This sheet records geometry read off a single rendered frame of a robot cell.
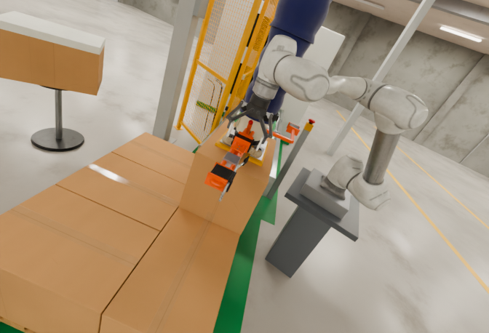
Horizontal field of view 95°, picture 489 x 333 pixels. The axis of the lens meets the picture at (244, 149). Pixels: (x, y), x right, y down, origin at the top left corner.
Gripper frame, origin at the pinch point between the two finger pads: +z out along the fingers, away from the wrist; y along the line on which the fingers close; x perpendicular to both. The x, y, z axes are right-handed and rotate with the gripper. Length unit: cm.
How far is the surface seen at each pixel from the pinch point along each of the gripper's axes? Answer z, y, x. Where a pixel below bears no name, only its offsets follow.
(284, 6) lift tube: -53, 9, -32
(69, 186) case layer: 62, 74, 8
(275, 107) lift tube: -9.9, -6.6, -34.5
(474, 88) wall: -166, -702, -1008
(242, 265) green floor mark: 116, -36, -37
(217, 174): 6.0, 2.2, 21.0
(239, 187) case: 30.4, -6.8, -11.1
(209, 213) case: 56, 2, -11
